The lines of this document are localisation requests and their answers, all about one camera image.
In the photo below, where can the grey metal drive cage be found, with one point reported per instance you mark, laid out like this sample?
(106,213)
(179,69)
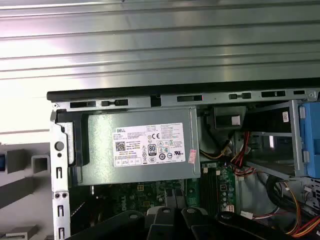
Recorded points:
(295,140)

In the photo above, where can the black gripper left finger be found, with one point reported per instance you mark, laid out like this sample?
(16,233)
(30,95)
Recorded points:
(165,225)

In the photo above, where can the grey power supply unit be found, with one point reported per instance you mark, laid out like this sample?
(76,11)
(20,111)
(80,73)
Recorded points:
(100,140)

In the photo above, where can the black RAM slot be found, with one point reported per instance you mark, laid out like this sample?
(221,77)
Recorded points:
(215,187)
(202,187)
(211,187)
(207,187)

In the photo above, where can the hard disk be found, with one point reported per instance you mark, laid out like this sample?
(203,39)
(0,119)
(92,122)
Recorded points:
(1,162)

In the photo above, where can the grey parts rack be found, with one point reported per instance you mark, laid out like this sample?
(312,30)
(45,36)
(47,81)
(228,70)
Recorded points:
(17,190)

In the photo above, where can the black open PC case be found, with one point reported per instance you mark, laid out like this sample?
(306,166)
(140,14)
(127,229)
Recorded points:
(100,93)

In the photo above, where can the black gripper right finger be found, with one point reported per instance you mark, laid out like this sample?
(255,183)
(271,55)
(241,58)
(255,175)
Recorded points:
(197,225)

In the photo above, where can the blue plastic drive bracket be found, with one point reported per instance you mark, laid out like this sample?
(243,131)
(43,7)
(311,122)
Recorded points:
(312,140)

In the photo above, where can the green motherboard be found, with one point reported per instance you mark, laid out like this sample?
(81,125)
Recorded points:
(225,175)

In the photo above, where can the black plastic box white sticker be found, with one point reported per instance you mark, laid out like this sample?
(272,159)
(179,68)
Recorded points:
(225,117)

